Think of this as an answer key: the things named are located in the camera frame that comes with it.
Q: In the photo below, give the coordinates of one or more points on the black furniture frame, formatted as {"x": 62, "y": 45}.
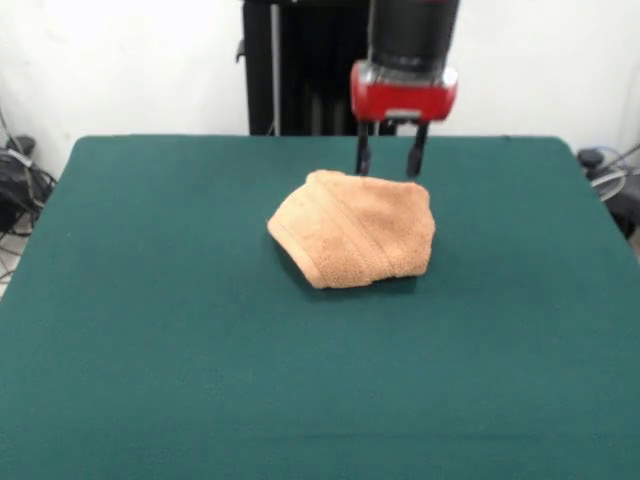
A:
{"x": 627, "y": 212}

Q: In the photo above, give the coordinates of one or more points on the dark green table cloth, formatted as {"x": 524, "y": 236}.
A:
{"x": 150, "y": 325}

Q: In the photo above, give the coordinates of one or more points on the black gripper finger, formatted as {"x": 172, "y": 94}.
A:
{"x": 417, "y": 150}
{"x": 363, "y": 150}

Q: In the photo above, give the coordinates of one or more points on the orange terry towel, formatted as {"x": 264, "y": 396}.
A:
{"x": 350, "y": 230}

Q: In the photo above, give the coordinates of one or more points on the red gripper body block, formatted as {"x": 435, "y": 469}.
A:
{"x": 400, "y": 100}

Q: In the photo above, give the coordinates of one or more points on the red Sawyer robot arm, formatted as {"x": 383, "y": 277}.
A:
{"x": 415, "y": 30}

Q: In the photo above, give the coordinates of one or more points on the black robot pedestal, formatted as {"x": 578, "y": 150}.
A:
{"x": 300, "y": 75}

